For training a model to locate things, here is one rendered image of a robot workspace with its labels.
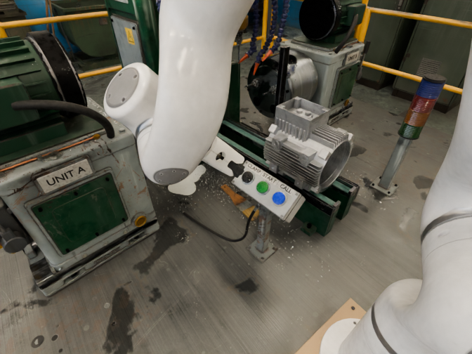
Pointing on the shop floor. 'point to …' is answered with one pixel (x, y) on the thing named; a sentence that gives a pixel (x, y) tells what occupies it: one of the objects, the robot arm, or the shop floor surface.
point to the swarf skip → (87, 33)
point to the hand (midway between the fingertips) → (234, 168)
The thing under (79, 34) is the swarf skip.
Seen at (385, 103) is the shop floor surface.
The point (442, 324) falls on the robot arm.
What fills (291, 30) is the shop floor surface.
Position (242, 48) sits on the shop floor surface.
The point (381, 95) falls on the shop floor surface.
